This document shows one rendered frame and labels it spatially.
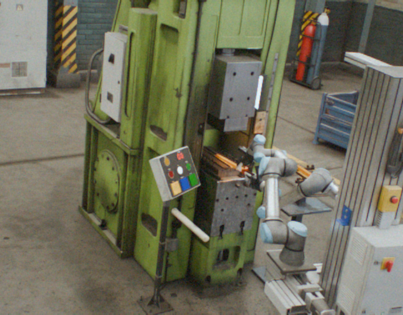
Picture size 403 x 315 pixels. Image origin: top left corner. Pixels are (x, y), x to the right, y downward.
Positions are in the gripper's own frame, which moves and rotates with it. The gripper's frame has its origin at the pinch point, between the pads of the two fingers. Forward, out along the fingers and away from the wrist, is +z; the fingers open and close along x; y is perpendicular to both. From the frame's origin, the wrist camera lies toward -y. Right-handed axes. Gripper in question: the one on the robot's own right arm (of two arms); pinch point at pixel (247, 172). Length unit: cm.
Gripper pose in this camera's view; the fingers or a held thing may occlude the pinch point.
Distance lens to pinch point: 432.9
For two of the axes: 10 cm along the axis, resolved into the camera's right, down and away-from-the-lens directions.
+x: 8.4, -1.1, 5.2
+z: -5.3, -3.5, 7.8
